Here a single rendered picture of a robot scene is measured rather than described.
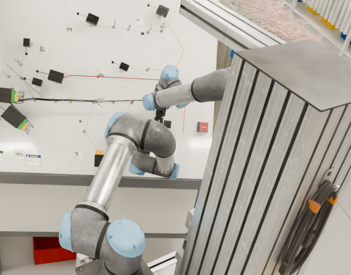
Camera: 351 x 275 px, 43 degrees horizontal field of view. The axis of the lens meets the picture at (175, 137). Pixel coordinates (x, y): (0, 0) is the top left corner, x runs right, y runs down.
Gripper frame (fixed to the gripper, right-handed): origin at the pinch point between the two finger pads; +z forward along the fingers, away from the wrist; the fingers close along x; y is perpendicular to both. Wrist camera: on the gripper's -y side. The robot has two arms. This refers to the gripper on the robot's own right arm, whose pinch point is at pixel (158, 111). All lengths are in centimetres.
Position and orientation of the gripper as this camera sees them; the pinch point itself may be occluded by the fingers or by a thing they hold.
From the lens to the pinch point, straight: 230.4
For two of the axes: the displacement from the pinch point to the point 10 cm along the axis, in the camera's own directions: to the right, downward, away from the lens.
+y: 0.2, -9.0, 4.3
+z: -2.0, 4.2, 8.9
